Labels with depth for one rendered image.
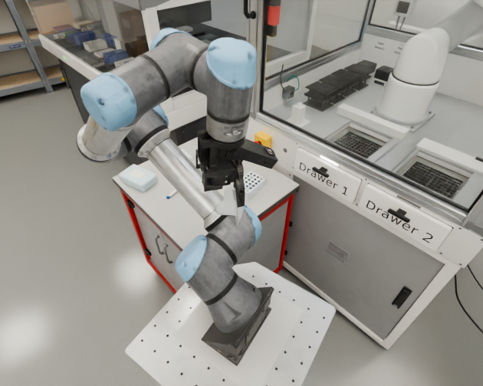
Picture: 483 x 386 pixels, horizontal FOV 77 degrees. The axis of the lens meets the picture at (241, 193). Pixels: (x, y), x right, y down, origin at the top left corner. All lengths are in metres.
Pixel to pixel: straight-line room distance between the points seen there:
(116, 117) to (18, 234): 2.21
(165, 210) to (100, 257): 1.02
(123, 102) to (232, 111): 0.16
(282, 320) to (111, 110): 0.75
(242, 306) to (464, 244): 0.72
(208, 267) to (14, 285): 1.70
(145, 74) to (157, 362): 0.74
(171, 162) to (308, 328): 0.62
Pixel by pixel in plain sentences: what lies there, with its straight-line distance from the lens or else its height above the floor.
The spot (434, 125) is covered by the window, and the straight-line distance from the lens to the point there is 1.03.
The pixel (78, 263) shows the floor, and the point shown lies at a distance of 2.24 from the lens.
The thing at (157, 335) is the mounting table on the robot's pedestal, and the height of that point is 0.76.
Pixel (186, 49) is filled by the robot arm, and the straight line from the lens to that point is 0.53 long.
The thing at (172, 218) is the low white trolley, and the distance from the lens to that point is 1.23.
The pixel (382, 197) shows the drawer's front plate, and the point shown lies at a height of 0.91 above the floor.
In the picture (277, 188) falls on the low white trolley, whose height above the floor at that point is 0.76.
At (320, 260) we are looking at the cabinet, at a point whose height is 0.34.
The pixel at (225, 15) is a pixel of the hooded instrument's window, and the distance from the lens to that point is 1.72.
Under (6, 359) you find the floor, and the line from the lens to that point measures 2.10.
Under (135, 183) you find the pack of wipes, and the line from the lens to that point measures 1.37.
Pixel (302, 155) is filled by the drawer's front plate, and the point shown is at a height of 0.91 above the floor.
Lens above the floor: 1.65
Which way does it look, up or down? 43 degrees down
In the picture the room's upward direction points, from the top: straight up
